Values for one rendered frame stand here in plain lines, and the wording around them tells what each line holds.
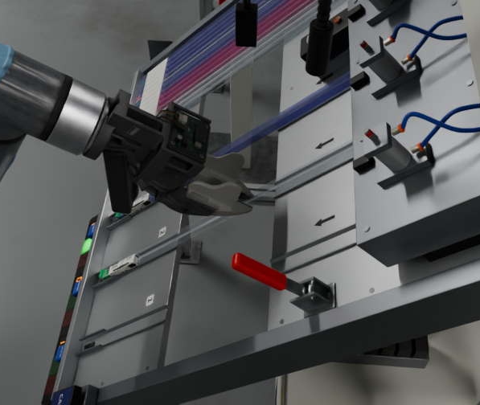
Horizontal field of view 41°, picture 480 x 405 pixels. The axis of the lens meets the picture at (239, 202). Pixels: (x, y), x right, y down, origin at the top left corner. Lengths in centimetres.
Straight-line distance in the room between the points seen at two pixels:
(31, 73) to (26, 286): 128
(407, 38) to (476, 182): 21
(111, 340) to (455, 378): 54
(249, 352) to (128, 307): 29
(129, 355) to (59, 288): 104
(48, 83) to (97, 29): 195
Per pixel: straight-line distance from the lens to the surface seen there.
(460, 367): 110
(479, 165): 52
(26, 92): 68
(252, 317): 177
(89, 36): 260
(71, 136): 69
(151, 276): 90
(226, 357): 69
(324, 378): 105
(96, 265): 103
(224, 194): 74
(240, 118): 188
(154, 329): 84
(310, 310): 64
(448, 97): 58
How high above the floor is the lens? 159
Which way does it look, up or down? 53 degrees down
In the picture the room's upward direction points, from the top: straight up
